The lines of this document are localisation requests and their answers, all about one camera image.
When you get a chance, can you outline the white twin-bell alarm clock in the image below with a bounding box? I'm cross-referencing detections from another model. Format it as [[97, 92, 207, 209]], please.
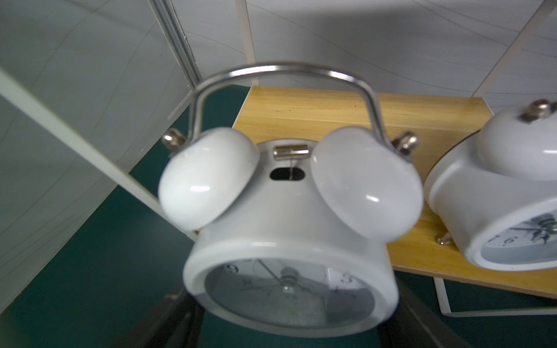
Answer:
[[424, 99, 556, 271]]

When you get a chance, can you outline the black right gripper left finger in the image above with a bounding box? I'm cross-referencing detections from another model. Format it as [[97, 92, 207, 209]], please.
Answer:
[[112, 289, 205, 347]]

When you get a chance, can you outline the wooden two-tier white-frame shelf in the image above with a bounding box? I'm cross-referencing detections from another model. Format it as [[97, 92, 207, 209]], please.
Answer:
[[0, 0, 557, 318]]

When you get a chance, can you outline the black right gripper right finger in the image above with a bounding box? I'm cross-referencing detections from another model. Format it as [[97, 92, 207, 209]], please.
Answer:
[[378, 282, 472, 348]]

